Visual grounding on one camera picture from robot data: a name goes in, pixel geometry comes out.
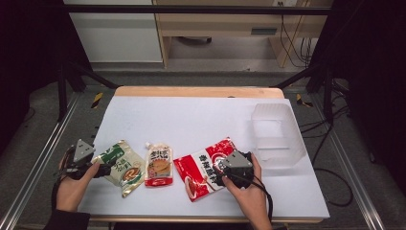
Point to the white paper sheet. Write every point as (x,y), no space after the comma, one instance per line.
(185,124)

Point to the black horizontal frame bar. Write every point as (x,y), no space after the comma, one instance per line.
(191,9)

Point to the wooden table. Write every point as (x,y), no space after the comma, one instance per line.
(198,91)

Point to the clear plastic container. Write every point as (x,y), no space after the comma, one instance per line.
(278,135)

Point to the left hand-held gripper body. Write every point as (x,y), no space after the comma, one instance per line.
(83,150)

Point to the green and white sauce packet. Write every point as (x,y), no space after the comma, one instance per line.
(125,167)

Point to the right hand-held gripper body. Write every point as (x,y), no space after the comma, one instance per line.
(237,161)

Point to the spouted sauce pouch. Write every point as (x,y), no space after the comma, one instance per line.
(158,164)

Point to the black metal stand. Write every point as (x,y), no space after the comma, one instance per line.
(327,92)
(63,89)

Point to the person's right hand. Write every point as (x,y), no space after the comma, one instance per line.
(249,199)

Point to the light wooden desk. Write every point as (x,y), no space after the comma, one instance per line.
(223,24)

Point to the aluminium rail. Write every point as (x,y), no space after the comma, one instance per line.
(351,172)
(38,166)

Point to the yellow and black tape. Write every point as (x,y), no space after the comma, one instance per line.
(302,100)
(97,99)

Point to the black curtain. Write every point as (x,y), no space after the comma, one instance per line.
(28,48)
(373,64)

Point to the person's left hand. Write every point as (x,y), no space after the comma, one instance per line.
(72,191)

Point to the red and white seasoning packet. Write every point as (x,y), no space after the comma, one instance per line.
(199,169)

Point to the white cabinet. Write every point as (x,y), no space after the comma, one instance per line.
(116,38)

